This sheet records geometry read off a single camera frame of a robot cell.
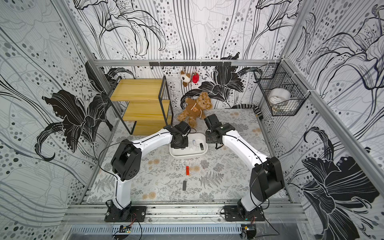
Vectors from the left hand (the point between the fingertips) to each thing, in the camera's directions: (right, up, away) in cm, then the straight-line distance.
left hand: (183, 146), depth 94 cm
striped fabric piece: (+56, +27, +25) cm, 67 cm away
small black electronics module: (+34, -36, -24) cm, 55 cm away
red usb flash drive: (+3, -14, -6) cm, 15 cm away
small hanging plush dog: (+1, +44, -1) cm, 44 cm away
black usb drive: (+12, -1, +4) cm, 12 cm away
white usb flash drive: (+7, +1, +5) cm, 9 cm away
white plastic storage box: (+9, -1, +4) cm, 10 cm away
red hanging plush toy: (+8, +44, -1) cm, 45 cm away
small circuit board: (-27, -37, -22) cm, 51 cm away
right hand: (+18, +7, -7) cm, 21 cm away
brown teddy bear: (+8, +26, +14) cm, 30 cm away
